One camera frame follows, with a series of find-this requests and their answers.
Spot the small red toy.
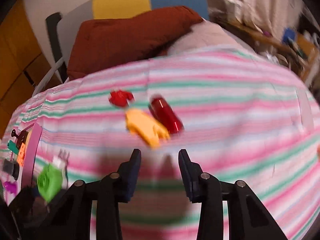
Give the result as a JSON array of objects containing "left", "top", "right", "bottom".
[{"left": 108, "top": 90, "right": 135, "bottom": 108}]

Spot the orange block toy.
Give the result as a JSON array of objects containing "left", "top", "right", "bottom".
[{"left": 16, "top": 143, "right": 26, "bottom": 167}]

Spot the beige patterned curtain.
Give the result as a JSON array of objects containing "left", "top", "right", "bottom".
[{"left": 207, "top": 0, "right": 305, "bottom": 40}]

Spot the pink striped blanket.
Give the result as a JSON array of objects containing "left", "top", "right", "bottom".
[{"left": 1, "top": 47, "right": 319, "bottom": 239}]

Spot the dark red cushion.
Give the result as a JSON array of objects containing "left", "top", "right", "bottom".
[{"left": 67, "top": 6, "right": 203, "bottom": 80}]

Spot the green white round toy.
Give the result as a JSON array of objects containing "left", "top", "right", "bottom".
[{"left": 37, "top": 150, "right": 69, "bottom": 203}]

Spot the teal plastic piece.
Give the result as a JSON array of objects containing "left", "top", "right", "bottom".
[{"left": 8, "top": 140, "right": 19, "bottom": 155}]

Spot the red cylinder tube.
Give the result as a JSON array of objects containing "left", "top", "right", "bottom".
[{"left": 149, "top": 95, "right": 184, "bottom": 134}]

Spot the brown flower shaped lid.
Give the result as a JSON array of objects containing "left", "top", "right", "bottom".
[{"left": 11, "top": 129, "right": 29, "bottom": 150}]

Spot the grey yellow blue headboard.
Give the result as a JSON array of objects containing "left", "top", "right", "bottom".
[{"left": 57, "top": 0, "right": 209, "bottom": 64}]

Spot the orange plastic scoop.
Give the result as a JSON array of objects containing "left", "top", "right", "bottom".
[{"left": 125, "top": 108, "right": 170, "bottom": 148}]

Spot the purple perforated ball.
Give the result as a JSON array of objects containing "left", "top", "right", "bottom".
[{"left": 3, "top": 181, "right": 17, "bottom": 195}]

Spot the pink white tray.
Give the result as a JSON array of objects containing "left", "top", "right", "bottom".
[{"left": 1, "top": 124, "right": 42, "bottom": 204}]

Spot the black clear cap container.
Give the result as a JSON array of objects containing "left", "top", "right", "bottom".
[{"left": 2, "top": 159, "right": 20, "bottom": 180}]

